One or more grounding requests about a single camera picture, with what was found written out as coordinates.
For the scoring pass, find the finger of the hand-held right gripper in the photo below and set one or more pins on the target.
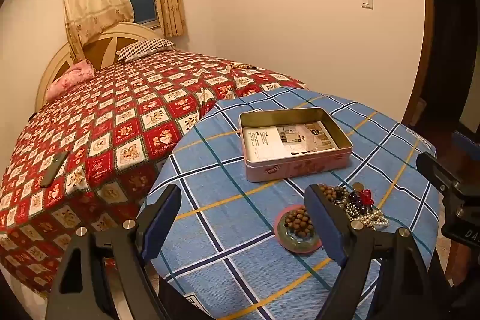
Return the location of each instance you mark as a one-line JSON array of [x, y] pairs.
[[467, 143], [435, 168]]

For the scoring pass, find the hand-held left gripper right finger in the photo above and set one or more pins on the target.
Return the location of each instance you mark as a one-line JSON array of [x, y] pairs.
[[327, 228]]

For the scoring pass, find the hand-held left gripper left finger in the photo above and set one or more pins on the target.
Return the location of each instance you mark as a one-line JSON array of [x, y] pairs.
[[163, 218]]

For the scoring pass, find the green bangle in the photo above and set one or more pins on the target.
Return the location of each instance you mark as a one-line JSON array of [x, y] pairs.
[[296, 241]]

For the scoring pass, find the pink bangle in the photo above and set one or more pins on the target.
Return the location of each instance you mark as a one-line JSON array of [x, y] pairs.
[[280, 230]]

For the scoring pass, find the pink tin box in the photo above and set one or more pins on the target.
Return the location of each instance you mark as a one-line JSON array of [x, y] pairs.
[[300, 166]]

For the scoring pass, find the blue plaid tablecloth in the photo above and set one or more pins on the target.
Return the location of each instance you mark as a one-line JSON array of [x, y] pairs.
[[232, 192]]

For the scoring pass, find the printed paper leaflet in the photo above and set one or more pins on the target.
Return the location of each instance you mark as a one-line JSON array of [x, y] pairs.
[[285, 140]]

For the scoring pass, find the red patterned bedspread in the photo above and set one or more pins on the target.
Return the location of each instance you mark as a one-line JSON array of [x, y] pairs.
[[123, 117]]

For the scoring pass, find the dark mobile phone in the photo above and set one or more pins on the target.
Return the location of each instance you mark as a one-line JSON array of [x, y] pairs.
[[54, 169]]

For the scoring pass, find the pink floral pillow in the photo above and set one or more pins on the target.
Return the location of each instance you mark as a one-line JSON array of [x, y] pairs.
[[71, 78]]

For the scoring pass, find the striped pillow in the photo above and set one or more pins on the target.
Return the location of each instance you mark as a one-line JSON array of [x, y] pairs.
[[144, 48]]

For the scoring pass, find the cream wooden headboard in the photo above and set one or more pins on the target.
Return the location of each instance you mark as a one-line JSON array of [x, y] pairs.
[[93, 50]]

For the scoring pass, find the brown wooden door frame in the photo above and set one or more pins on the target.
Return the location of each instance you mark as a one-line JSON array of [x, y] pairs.
[[422, 42]]

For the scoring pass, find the white light switch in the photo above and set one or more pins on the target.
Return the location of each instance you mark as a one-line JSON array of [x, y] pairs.
[[368, 1]]

